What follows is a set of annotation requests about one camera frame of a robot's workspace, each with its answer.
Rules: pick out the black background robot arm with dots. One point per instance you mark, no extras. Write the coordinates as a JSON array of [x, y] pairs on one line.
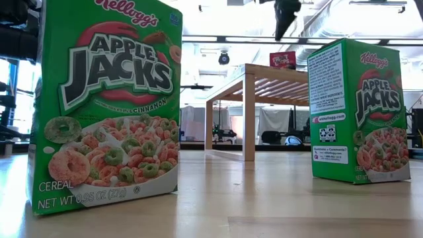
[[224, 134]]

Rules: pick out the long ceiling light bar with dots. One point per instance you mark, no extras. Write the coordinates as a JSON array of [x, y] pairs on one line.
[[251, 39]]

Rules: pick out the silver ceiling air duct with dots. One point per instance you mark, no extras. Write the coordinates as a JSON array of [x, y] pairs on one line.
[[315, 31]]

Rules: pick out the white hanging cloth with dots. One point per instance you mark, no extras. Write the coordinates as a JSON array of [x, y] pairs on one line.
[[274, 119]]

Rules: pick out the black round wall camera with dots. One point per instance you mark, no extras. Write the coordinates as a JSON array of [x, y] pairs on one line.
[[223, 58]]

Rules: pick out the wooden slatted shelf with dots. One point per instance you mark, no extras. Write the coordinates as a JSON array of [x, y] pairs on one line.
[[248, 115]]

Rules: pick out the black background gantry bar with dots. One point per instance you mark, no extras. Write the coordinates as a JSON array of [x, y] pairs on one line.
[[195, 87]]

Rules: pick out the green Apple Jacks cereal box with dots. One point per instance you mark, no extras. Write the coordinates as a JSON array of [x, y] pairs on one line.
[[109, 99], [360, 115]]

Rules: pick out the red Froot Loops cereal box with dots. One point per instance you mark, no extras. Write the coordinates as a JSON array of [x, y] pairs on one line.
[[282, 60]]

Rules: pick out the large bright window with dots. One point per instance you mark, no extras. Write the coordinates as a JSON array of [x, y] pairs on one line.
[[24, 112]]

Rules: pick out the black office chair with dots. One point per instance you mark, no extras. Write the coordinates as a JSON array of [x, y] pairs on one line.
[[271, 137]]

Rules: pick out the black table frame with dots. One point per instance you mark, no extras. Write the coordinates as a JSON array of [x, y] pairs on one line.
[[228, 145]]

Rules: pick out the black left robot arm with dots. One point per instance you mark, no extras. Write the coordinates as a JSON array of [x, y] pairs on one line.
[[16, 39]]

